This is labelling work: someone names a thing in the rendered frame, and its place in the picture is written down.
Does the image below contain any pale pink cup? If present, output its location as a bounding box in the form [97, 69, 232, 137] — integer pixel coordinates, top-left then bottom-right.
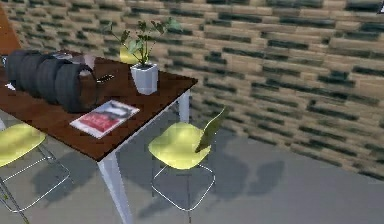
[81, 53, 97, 71]

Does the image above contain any small black remote control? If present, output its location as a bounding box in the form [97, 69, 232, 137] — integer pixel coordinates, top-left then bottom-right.
[95, 73, 115, 84]

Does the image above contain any green plant in white pot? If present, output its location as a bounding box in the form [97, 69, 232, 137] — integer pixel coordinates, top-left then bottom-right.
[105, 17, 183, 96]

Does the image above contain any brown table with white legs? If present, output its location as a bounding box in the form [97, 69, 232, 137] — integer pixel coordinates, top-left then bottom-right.
[0, 49, 199, 224]

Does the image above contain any red and white magazine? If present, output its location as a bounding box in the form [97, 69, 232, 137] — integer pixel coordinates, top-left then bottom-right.
[69, 99, 141, 140]

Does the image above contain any dark grey ribbed roll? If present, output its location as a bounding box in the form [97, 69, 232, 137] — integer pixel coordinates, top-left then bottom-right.
[5, 49, 98, 114]

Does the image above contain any yellow chair with wire legs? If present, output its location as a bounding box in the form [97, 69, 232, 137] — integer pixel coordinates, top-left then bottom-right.
[147, 107, 228, 214]
[0, 122, 72, 224]
[119, 43, 141, 66]

